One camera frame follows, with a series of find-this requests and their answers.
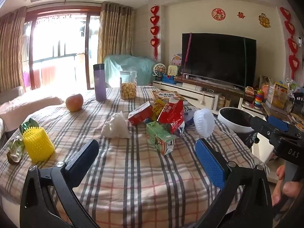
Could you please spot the clear jar of cookies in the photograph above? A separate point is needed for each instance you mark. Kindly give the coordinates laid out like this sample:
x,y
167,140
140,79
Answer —
x,y
128,87

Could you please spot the wooden balcony door frame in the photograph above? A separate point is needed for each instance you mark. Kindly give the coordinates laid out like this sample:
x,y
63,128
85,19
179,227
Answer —
x,y
87,52

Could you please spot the person's right hand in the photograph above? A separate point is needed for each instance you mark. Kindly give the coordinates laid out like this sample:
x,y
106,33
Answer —
x,y
293,188

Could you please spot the large red white carton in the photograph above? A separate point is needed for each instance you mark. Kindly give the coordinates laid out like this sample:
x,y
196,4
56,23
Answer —
x,y
172,116

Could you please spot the teal cloth covered furniture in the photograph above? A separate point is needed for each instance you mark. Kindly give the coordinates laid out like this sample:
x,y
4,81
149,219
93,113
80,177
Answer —
x,y
133,66

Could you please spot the red heart hanging decoration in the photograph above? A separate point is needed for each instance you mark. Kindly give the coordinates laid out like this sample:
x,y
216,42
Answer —
x,y
292,45
154,19

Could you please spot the white plastic bag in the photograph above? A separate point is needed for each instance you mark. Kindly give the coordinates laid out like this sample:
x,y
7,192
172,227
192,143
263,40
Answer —
x,y
116,125

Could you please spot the blue toy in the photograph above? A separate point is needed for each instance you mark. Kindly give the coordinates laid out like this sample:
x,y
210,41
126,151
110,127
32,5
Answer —
x,y
169,79

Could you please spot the clear plastic wrapper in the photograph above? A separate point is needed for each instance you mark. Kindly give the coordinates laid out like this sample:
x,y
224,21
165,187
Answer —
x,y
15,149

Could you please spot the red apple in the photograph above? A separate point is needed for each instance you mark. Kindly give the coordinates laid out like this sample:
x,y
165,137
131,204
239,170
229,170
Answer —
x,y
74,102

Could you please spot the house shaped toy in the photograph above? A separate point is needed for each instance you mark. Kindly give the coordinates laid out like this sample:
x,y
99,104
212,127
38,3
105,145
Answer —
x,y
177,59

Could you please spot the round red wall sticker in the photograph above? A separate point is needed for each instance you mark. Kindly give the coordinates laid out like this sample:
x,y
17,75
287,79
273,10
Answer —
x,y
218,14

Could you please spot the yellow snack packet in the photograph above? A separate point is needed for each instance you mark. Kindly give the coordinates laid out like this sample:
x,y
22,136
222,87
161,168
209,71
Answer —
x,y
158,109

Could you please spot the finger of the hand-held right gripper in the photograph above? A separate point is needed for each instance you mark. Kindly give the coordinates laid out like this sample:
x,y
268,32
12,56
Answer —
x,y
277,123
261,124

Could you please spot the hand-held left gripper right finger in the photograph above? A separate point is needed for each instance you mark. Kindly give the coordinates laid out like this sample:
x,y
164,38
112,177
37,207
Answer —
x,y
210,161

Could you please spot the dark desk organizer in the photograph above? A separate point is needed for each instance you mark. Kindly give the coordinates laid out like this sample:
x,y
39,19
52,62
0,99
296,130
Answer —
x,y
298,103

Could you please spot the white TV stand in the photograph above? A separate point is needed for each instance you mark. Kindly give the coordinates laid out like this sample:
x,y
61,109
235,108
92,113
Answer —
x,y
190,91

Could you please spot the pink sofa cushion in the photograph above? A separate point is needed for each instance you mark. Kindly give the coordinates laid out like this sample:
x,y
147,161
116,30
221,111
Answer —
x,y
28,105

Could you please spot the green drink carton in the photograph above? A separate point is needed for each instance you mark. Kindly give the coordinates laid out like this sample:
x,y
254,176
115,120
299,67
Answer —
x,y
160,137

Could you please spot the marble counter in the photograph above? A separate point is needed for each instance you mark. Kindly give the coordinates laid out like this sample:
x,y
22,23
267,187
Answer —
x,y
273,111

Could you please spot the green toy phone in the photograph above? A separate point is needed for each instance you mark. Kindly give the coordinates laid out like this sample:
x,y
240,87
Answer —
x,y
173,70

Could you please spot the ferris wheel toy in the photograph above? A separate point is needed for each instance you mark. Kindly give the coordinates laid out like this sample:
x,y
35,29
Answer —
x,y
158,71

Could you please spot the small red wall sticker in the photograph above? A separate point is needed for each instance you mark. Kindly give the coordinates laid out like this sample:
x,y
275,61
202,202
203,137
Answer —
x,y
241,15

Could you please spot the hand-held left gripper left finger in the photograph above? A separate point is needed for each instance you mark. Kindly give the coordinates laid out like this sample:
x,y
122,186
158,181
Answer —
x,y
82,161

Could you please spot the yellow printed box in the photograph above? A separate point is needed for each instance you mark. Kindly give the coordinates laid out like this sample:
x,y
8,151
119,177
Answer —
x,y
277,96

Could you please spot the small red carton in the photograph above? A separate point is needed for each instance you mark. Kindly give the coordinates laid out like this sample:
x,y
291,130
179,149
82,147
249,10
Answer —
x,y
140,115

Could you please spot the white trash bin black bag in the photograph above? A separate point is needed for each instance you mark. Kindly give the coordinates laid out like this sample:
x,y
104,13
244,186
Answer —
x,y
234,123

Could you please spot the plaid tablecloth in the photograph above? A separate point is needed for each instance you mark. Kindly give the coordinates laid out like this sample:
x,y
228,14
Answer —
x,y
133,171

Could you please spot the stack of picture books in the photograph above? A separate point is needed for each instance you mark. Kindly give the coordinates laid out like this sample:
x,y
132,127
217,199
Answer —
x,y
166,95

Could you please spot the cartoon figure wall sticker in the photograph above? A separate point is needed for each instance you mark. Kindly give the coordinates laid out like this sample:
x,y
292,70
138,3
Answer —
x,y
264,20

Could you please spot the beige striped curtain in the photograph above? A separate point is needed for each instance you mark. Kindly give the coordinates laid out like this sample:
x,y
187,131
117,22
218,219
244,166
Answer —
x,y
114,33
11,52

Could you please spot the yellow foam mesh sleeve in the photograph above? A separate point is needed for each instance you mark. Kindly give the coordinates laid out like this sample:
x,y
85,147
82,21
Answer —
x,y
39,144

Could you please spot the black television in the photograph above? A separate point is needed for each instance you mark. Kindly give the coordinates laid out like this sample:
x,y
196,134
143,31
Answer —
x,y
218,59

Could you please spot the green rod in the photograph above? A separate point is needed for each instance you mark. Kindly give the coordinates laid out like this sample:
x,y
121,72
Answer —
x,y
245,64

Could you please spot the green snack wrapper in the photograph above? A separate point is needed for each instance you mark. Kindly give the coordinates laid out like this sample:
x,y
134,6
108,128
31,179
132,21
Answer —
x,y
29,124

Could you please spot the purple thermos bottle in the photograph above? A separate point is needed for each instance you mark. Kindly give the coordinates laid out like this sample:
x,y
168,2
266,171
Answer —
x,y
100,83

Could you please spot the white security camera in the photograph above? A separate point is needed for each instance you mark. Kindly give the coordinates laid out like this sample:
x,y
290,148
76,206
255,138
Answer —
x,y
300,41

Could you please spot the stack of round tins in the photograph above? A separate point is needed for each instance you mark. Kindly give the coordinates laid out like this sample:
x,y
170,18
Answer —
x,y
222,102

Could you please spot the white foam sleeve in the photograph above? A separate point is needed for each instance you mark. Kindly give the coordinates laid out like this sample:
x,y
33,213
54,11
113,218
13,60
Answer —
x,y
204,122

